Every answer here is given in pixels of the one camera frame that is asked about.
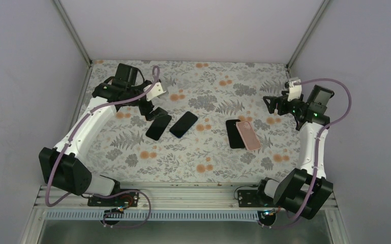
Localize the black phone with pink edge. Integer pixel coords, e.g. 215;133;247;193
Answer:
146;114;172;141

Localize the pink phone case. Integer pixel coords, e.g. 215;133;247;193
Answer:
236;121;261;151

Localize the black phone case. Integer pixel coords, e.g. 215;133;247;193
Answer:
225;119;245;149

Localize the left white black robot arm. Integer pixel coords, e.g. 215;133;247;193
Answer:
39;64;165;206

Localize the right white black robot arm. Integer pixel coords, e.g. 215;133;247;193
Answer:
255;85;335;220

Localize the floral patterned table mat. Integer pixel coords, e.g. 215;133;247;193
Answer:
83;60;299;183

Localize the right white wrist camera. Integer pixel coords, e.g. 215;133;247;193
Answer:
285;77;302;102

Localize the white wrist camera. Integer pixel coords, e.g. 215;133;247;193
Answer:
285;77;302;102
143;81;167;101

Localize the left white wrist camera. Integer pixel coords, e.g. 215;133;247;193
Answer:
143;81;167;101

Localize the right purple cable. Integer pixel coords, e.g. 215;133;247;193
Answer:
259;78;353;230

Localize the purple cable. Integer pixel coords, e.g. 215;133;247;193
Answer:
45;65;161;230
259;78;353;230

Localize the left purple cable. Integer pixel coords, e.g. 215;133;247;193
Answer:
45;65;161;230

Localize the aluminium rail frame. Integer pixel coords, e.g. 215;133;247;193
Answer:
33;183;338;211

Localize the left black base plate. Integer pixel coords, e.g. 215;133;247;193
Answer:
87;189;139;208

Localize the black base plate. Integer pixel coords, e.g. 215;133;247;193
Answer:
87;189;139;208
237;190;276;208

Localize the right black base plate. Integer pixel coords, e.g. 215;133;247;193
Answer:
237;190;276;208

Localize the slotted grey cable duct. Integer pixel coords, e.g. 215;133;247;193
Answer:
45;209;260;222

